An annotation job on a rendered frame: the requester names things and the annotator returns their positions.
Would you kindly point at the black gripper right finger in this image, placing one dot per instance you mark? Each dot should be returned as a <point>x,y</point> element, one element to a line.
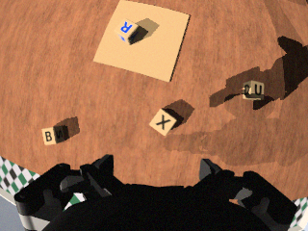
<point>253,192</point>

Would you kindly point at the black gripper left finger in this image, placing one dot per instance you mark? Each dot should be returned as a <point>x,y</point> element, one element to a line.
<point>40,201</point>

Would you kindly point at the tan block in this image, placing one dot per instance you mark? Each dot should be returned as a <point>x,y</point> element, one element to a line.
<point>127,31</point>
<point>53,135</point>
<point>253,90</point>
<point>162,122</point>

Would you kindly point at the tan flat mat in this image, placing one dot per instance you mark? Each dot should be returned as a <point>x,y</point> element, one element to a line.
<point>153,53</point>

